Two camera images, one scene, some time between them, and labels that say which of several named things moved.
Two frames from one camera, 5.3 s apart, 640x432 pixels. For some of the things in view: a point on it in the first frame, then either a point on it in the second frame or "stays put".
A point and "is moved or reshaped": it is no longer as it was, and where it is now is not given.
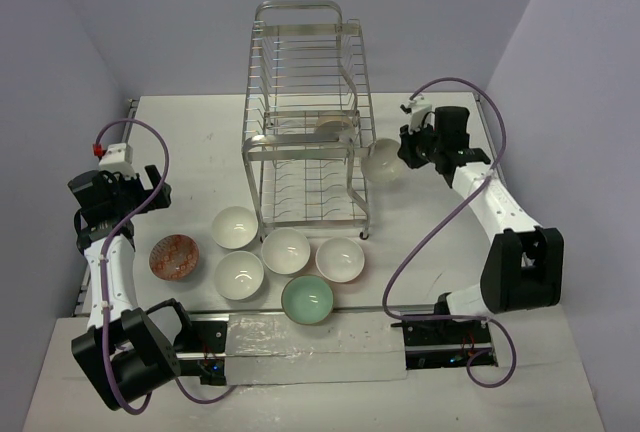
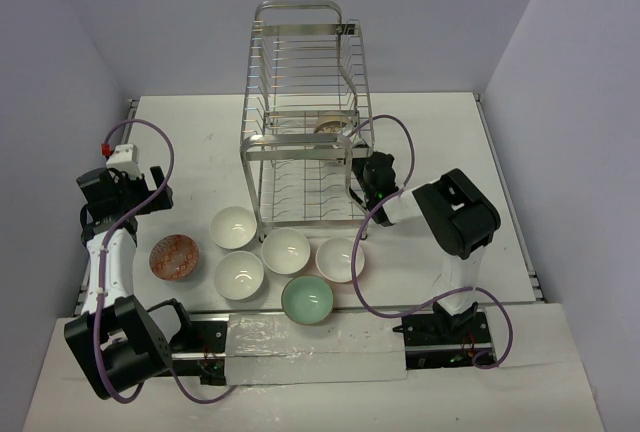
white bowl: [382, 163] is moved or reshaped
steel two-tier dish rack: [309, 120] stays put
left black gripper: [151, 188] stays put
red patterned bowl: [174, 257] stays put
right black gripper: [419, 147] -> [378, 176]
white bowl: [234, 227] stays put
